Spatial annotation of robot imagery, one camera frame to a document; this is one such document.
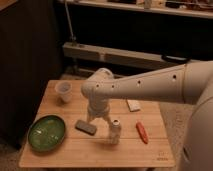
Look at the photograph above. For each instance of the metal pole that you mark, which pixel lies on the metal pole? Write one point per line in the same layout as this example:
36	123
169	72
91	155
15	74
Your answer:
72	36

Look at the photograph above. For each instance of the green ceramic bowl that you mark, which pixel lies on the green ceramic bowl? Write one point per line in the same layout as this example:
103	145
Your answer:
46	133

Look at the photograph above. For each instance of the white rectangular block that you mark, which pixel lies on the white rectangular block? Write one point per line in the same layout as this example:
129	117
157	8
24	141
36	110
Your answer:
133	105

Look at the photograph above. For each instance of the clear plastic cup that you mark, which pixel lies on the clear plastic cup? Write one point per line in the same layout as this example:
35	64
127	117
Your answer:
63	89

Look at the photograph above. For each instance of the black handle object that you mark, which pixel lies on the black handle object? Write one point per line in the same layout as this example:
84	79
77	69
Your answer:
175	59

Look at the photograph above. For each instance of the wooden shelf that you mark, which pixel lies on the wooden shelf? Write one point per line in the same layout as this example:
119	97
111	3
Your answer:
140	8

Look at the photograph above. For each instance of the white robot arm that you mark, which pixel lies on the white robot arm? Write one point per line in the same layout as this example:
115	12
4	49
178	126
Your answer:
190	83

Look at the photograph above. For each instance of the grey rectangular sponge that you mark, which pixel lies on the grey rectangular sponge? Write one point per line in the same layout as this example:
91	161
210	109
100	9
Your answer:
86	127

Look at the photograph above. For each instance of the white plastic bottle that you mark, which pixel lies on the white plastic bottle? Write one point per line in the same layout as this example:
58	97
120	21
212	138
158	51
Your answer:
115	132

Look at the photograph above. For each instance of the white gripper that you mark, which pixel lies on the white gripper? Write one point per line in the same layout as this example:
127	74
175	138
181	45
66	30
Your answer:
99	112

